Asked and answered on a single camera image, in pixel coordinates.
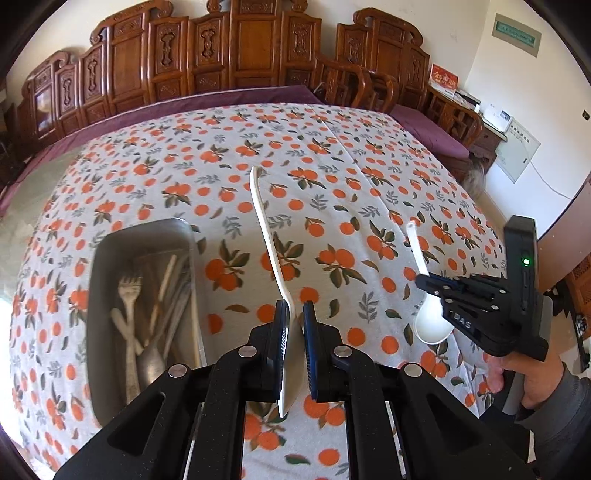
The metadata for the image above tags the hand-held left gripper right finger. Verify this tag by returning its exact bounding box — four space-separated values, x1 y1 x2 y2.
303 301 533 480

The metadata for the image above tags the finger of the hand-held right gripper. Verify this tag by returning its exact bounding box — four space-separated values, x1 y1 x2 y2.
440 295 506 340
414 272 506 302

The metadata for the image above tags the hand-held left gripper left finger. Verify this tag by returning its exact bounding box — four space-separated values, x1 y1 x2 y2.
53 300 290 480

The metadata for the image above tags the white plastic spoon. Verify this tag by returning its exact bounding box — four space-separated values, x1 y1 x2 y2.
405 222 455 344

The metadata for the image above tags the white plastic knife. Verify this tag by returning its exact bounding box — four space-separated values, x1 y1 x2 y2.
249 166 306 418

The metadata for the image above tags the wooden chopstick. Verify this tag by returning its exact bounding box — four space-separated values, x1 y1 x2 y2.
145 254 178 349
159 258 192 358

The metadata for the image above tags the metal spoon smiley handle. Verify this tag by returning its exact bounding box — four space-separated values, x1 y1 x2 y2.
137 277 192 386

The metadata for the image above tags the white plastic fork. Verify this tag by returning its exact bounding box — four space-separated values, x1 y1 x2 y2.
110 307 145 357

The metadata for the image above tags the metal tray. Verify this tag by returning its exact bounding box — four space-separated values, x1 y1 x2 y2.
87 218 209 431

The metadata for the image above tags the person's right forearm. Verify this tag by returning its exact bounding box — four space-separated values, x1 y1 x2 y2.
478 362 591 480

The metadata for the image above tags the person's right hand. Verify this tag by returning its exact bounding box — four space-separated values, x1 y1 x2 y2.
489 356 568 416

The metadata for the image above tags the orange print tablecloth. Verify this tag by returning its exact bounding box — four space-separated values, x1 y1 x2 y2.
9 102 514 480

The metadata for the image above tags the short purple seat cushion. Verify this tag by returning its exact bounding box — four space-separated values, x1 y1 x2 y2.
390 104 472 163

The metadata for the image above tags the wooden side cabinet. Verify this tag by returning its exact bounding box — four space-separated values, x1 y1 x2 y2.
424 83 498 160

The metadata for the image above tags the white device box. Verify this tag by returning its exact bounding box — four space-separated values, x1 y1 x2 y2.
480 104 514 131

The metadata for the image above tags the red desk calendar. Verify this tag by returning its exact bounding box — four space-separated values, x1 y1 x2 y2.
429 64 461 96

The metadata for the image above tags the short carved wooden bench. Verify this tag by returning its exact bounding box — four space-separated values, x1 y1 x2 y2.
316 8 485 155

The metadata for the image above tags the long purple seat cushion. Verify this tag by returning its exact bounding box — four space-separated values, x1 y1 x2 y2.
0 84 334 206

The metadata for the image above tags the long carved wooden bench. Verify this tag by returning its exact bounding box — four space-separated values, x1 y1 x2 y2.
13 0 326 151

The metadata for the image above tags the white wall cable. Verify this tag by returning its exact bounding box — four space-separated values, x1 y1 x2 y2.
526 152 591 201

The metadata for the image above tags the white wall panel box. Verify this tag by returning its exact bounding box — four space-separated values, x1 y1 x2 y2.
495 117 542 185

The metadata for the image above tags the green framed wall plaque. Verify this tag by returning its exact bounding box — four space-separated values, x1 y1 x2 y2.
493 13 542 58

